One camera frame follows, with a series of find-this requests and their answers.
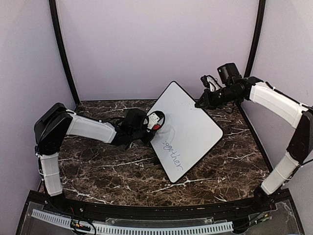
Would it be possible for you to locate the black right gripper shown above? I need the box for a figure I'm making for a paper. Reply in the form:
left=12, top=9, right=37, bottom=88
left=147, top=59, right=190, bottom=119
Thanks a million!
left=194, top=85, right=241, bottom=110

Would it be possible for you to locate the red bone-shaped eraser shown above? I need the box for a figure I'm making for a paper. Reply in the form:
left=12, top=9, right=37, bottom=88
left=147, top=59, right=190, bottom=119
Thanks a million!
left=153, top=124, right=161, bottom=130

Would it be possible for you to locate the white whiteboard black frame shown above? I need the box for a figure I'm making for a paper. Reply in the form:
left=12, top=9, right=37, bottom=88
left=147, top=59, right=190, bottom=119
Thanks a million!
left=149, top=81, right=224, bottom=183

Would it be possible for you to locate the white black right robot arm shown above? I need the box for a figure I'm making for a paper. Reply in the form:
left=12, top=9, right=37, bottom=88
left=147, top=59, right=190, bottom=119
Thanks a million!
left=195, top=75, right=313, bottom=212

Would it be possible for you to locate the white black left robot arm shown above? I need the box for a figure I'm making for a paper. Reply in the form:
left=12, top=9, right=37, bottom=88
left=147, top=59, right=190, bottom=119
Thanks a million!
left=34, top=103, right=165, bottom=213

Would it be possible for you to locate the black right whiteboard foot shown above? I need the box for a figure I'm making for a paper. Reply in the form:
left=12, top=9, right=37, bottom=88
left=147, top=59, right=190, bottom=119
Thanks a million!
left=153, top=158, right=160, bottom=165

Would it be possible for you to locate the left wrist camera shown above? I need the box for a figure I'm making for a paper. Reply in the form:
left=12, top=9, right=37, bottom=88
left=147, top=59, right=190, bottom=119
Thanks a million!
left=123, top=109, right=166, bottom=133

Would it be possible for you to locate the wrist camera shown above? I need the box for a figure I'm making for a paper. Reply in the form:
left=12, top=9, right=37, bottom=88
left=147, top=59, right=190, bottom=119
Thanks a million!
left=200, top=63, right=243, bottom=92
left=123, top=109, right=166, bottom=133

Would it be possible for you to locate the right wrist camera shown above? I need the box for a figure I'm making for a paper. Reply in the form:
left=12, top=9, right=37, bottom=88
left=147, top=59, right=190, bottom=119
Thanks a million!
left=200, top=63, right=243, bottom=92

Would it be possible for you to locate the white slotted cable duct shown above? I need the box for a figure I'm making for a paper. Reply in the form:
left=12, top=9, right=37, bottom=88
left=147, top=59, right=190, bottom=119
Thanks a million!
left=31, top=209, right=233, bottom=235

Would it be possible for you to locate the black right corner post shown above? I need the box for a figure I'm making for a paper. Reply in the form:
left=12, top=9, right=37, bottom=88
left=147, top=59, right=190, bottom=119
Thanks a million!
left=244, top=0, right=266, bottom=77

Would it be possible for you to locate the black corner post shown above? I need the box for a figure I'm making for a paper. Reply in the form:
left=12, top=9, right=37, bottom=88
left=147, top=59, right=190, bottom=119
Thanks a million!
left=244, top=0, right=266, bottom=77
left=48, top=0, right=80, bottom=106

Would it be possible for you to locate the black curved front rail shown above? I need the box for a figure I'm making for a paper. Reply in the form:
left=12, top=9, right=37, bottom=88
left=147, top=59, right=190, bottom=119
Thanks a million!
left=47, top=194, right=274, bottom=220

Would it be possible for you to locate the black left corner post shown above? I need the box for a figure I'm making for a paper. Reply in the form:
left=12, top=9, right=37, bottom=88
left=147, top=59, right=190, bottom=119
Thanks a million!
left=48, top=0, right=80, bottom=106

